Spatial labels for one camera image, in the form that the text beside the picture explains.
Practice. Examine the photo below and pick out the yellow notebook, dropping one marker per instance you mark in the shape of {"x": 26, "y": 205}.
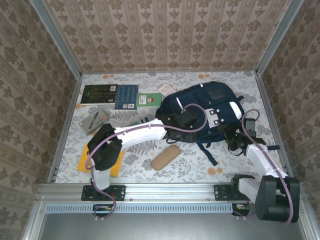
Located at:
{"x": 82, "y": 166}

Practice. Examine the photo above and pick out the navy blue backpack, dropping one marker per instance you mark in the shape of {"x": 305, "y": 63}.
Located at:
{"x": 212, "y": 95}

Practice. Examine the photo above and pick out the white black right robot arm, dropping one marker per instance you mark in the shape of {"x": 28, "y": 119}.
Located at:
{"x": 260, "y": 160}

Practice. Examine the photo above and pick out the teal calculator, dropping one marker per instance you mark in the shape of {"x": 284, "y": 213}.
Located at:
{"x": 141, "y": 121}

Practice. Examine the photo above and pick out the aluminium frame post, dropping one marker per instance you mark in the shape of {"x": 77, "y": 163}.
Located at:
{"x": 57, "y": 40}
{"x": 280, "y": 37}

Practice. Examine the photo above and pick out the aluminium mounting rail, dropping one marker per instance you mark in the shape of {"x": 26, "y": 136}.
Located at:
{"x": 170, "y": 191}

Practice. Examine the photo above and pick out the small wiring connector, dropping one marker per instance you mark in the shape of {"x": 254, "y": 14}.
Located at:
{"x": 101, "y": 207}
{"x": 240, "y": 207}

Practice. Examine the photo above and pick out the grey pen box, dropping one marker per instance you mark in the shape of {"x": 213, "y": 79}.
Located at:
{"x": 92, "y": 121}

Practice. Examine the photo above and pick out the cork glasses case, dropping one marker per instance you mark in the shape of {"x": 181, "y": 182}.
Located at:
{"x": 165, "y": 158}

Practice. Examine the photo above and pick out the white red card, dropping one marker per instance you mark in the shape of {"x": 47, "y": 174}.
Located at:
{"x": 165, "y": 88}

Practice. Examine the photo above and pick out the green book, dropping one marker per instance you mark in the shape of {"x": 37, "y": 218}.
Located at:
{"x": 150, "y": 100}

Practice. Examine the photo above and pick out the black book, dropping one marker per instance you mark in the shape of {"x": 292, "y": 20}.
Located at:
{"x": 98, "y": 93}

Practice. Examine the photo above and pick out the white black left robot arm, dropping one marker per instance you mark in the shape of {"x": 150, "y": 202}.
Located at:
{"x": 140, "y": 135}

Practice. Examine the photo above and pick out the aluminium side rail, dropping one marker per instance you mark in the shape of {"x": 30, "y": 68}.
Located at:
{"x": 63, "y": 130}
{"x": 275, "y": 125}

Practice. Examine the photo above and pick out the grey metal panel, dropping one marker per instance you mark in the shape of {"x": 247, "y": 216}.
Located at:
{"x": 162, "y": 227}

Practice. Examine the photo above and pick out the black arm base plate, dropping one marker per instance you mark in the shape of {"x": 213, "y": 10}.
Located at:
{"x": 120, "y": 192}
{"x": 221, "y": 192}

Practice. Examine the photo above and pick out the blue book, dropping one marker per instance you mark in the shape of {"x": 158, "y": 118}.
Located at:
{"x": 126, "y": 96}

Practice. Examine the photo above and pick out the aluminium back rail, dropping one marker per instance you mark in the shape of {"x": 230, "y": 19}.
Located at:
{"x": 175, "y": 70}

